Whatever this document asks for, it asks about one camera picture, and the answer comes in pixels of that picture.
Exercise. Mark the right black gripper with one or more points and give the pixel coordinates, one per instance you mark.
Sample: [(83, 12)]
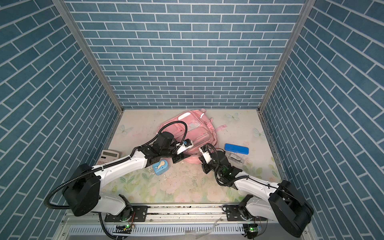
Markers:
[(205, 169)]

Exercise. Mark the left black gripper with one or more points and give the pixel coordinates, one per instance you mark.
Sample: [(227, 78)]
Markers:
[(180, 157)]

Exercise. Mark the pink student backpack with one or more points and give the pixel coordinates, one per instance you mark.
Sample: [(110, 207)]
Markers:
[(200, 131)]

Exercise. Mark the white pink calculator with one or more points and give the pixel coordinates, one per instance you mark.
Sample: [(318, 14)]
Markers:
[(107, 156)]

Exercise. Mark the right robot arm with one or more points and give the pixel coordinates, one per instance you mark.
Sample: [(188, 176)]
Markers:
[(280, 202)]

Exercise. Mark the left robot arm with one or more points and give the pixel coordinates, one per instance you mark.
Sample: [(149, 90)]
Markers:
[(82, 193)]

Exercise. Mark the blue pencil sharpener with crank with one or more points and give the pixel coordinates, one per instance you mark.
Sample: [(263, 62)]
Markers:
[(161, 167)]

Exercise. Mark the blue pencil case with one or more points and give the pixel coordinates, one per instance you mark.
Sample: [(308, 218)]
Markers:
[(237, 149)]

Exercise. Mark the clear plastic packet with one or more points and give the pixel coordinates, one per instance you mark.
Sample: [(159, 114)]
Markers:
[(234, 158)]

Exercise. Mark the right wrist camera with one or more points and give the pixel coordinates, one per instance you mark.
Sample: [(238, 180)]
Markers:
[(206, 155)]

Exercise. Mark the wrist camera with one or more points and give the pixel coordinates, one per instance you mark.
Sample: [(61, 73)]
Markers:
[(206, 155), (183, 146)]

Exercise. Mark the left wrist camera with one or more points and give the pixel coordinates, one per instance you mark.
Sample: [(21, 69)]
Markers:
[(183, 146)]

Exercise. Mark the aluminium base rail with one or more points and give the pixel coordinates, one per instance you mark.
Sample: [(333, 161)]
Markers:
[(163, 220)]

